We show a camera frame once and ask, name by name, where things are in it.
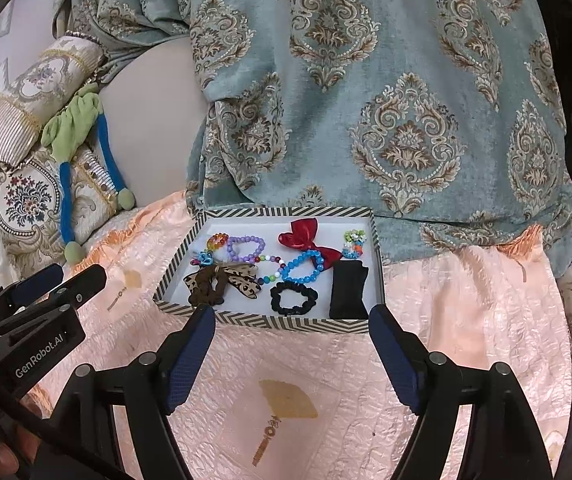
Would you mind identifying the beige cushion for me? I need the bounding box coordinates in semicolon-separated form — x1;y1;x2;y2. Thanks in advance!
101;35;212;211

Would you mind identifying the green and blue plush toy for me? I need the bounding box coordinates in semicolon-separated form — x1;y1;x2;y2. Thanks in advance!
41;82;137;266

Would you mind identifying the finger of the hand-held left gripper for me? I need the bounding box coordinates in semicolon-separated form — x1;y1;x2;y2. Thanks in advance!
0;264;108;323
0;263;65;313

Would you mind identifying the small colourful bead bracelet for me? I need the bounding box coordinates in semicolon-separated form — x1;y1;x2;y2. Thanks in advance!
342;229;368;260

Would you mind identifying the red satin bow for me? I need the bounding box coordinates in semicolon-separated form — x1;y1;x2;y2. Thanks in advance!
278;219;343;264

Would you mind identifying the floral embroidered cushion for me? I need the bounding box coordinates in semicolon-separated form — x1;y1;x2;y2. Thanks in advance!
0;147;122;271

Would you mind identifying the pink quilted bedspread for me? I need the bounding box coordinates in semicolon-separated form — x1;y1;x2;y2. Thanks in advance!
26;187;572;480

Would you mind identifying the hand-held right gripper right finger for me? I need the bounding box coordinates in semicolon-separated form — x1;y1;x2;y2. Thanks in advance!
368;304;567;480

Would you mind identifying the cream embroidered bolster pillow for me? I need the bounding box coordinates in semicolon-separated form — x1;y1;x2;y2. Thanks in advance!
0;35;107;168

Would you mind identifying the teal damask curtain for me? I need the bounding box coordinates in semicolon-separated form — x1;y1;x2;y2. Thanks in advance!
51;0;572;281

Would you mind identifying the leopard print bow hair tie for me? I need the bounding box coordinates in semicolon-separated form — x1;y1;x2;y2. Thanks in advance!
183;262;263;309

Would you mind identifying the purple bead bracelet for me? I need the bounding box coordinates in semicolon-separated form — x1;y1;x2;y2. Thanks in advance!
226;236;267;264

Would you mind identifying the blue bead bracelet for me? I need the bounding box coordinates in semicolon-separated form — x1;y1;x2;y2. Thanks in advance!
280;249;328;285

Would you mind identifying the black bow clip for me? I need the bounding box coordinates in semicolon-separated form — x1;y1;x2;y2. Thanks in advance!
329;260;370;321

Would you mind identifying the person's left hand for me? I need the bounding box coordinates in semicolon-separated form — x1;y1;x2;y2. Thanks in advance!
0;392;44;478

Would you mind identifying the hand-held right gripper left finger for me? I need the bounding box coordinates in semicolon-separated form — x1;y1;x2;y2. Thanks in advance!
41;304;217;480

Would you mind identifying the striped rim white box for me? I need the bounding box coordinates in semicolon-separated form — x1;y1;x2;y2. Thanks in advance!
152;205;386;336

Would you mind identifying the black scrunchie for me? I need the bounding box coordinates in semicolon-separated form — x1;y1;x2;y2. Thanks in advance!
269;281;318;317

